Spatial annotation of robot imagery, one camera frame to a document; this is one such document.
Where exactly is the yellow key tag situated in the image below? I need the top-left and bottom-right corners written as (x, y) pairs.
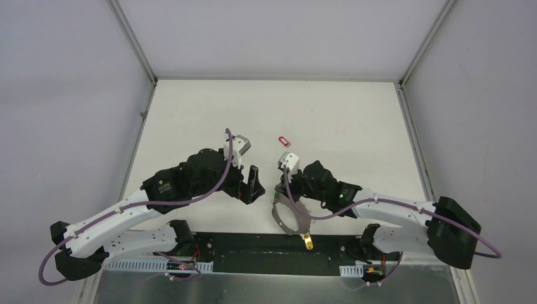
top-left (301, 234), bottom-right (313, 250)

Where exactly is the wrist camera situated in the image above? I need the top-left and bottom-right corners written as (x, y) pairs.
top-left (223, 133), bottom-right (251, 170)
top-left (277, 151), bottom-right (300, 175)

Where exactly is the purple cable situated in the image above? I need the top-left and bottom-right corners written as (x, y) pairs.
top-left (282, 163), bottom-right (503, 290)
top-left (38, 127), bottom-right (234, 287)

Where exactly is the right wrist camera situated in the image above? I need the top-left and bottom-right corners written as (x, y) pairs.
top-left (277, 151), bottom-right (300, 175)

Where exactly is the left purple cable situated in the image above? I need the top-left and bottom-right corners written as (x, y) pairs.
top-left (38, 127), bottom-right (234, 287)

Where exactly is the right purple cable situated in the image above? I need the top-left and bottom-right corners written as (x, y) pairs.
top-left (282, 163), bottom-right (503, 290)

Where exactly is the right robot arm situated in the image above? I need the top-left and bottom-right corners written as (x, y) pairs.
top-left (276, 160), bottom-right (481, 270)

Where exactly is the red key tag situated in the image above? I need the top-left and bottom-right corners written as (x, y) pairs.
top-left (278, 136), bottom-right (291, 148)

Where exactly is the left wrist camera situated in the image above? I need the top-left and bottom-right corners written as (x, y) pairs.
top-left (223, 133), bottom-right (251, 170)

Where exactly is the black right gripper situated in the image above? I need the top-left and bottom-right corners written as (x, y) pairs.
top-left (275, 165), bottom-right (327, 204)

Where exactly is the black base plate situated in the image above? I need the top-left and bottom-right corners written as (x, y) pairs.
top-left (184, 232), bottom-right (401, 278)

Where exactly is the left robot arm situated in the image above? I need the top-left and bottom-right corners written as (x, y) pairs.
top-left (48, 148), bottom-right (265, 281)

